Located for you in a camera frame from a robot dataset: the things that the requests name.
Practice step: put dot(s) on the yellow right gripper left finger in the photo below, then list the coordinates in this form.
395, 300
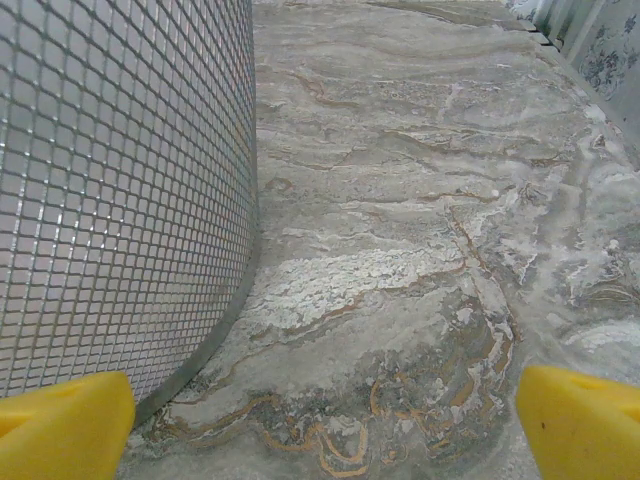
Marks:
60, 430

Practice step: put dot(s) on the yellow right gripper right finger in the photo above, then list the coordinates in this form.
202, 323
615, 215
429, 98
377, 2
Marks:
580, 430

